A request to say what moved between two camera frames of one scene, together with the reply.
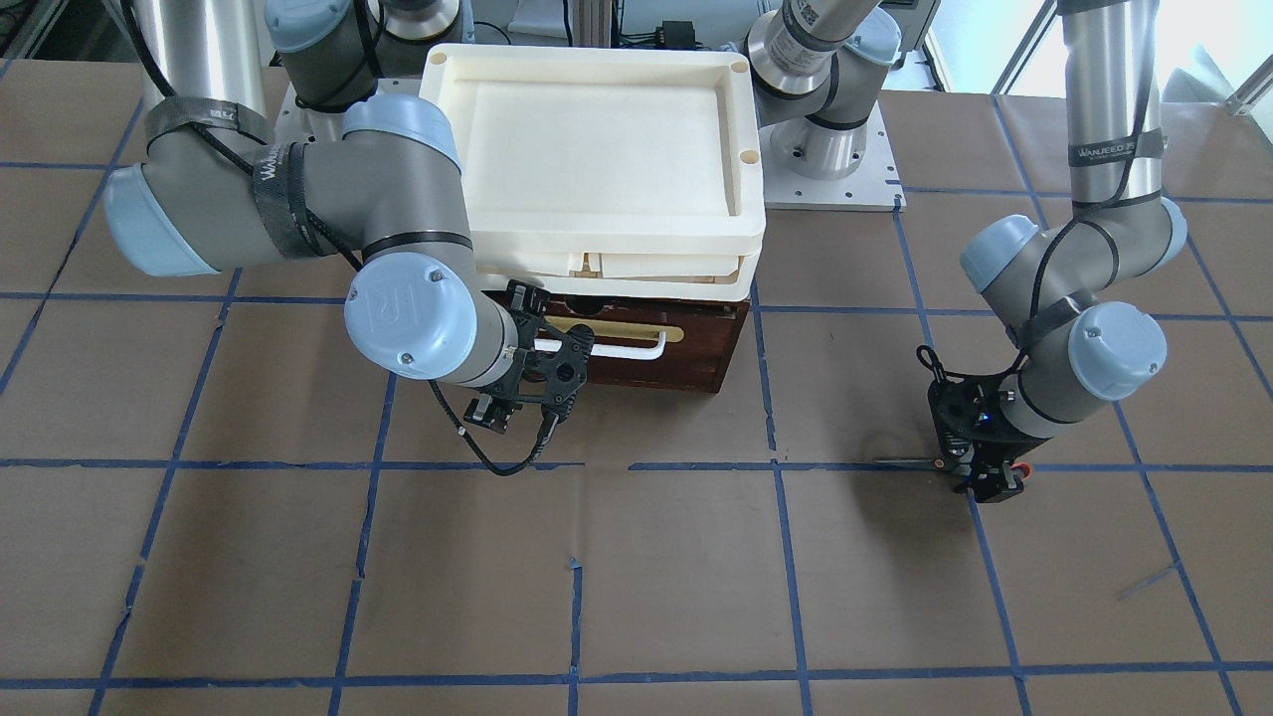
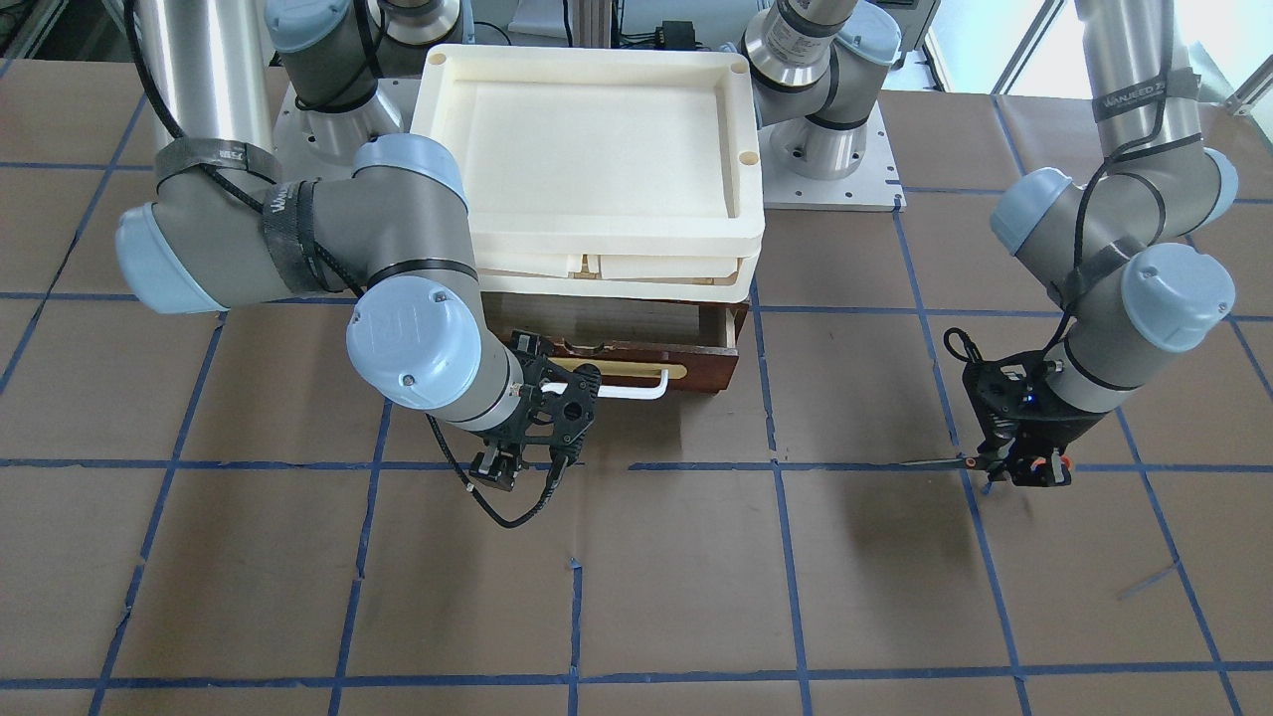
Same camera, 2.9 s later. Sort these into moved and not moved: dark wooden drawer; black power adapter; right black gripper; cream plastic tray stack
Moved: right black gripper
Not moved: dark wooden drawer; cream plastic tray stack; black power adapter
